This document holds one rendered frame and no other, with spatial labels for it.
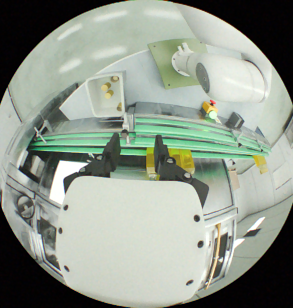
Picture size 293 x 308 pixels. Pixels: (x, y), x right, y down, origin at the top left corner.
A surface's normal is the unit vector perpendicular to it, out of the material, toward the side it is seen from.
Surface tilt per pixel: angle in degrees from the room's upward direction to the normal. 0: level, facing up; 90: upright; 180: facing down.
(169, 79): 3
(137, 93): 0
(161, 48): 3
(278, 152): 90
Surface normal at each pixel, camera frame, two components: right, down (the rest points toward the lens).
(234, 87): -0.15, 0.81
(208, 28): -0.63, 0.77
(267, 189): -1.00, -0.04
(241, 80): -0.16, 0.67
